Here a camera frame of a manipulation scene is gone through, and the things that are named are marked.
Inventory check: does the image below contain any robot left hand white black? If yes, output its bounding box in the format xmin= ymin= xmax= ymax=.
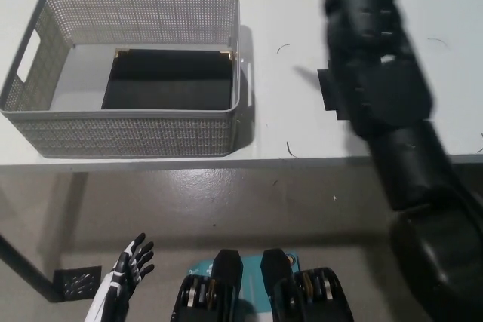
xmin=83 ymin=232 xmax=156 ymax=322

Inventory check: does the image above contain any black hardcover notebook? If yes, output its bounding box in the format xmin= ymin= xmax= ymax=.
xmin=100 ymin=48 xmax=236 ymax=111

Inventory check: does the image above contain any robot left black body block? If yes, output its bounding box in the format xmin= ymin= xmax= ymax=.
xmin=168 ymin=249 xmax=242 ymax=322

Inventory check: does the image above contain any robot black body block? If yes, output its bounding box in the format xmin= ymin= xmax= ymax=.
xmin=260 ymin=248 xmax=355 ymax=322
xmin=168 ymin=249 xmax=242 ymax=322

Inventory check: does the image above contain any robot right black body block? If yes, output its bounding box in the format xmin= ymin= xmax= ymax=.
xmin=260 ymin=248 xmax=355 ymax=322

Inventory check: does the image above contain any black perforated foot plate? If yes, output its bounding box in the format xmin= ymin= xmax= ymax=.
xmin=52 ymin=265 xmax=103 ymax=302

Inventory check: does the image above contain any black metal table leg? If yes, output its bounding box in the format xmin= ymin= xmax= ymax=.
xmin=0 ymin=230 xmax=63 ymax=303

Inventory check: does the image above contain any grey perforated plastic basket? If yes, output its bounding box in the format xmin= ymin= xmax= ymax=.
xmin=0 ymin=0 xmax=254 ymax=159

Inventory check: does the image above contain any large black tape patch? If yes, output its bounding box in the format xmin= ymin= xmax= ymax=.
xmin=317 ymin=68 xmax=343 ymax=112

